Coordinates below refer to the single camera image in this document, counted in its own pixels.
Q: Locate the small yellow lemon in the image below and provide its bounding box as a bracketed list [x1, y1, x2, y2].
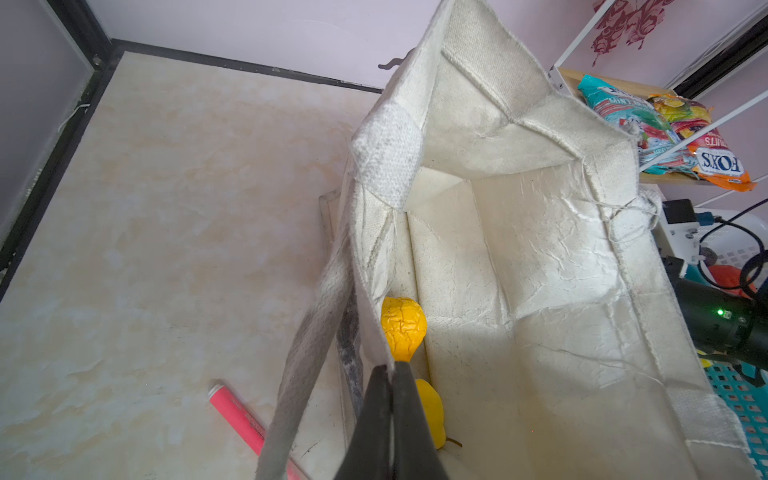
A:
[415, 379, 463, 449]

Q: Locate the teal plastic basket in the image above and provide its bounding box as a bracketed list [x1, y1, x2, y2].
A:
[701, 359, 767, 479]

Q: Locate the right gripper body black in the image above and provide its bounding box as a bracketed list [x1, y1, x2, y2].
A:
[662, 257, 767, 387]

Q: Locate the orange yellow mango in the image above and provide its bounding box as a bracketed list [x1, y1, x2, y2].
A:
[380, 297, 428, 362]

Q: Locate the white wooden shelf rack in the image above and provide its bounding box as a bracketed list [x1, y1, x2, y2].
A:
[547, 1, 767, 186]

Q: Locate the teal candy bag lower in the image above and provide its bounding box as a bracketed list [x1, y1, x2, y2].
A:
[578, 75, 679, 167]

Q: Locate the orange Fox's candy bag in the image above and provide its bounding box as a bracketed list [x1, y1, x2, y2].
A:
[648, 94, 755, 192]

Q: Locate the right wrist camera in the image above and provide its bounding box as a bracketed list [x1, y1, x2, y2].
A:
[652, 199, 715, 266]

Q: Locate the cream canvas grocery bag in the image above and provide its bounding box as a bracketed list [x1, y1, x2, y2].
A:
[256, 1, 757, 479]

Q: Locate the pink marker pen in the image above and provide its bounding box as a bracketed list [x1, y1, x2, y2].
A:
[207, 383, 307, 480]

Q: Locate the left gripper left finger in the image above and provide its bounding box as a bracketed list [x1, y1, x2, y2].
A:
[335, 365, 392, 480]

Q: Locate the red tomato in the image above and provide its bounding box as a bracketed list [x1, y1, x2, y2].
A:
[708, 264, 752, 298]

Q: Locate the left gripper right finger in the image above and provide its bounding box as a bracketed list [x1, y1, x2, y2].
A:
[392, 361, 448, 480]

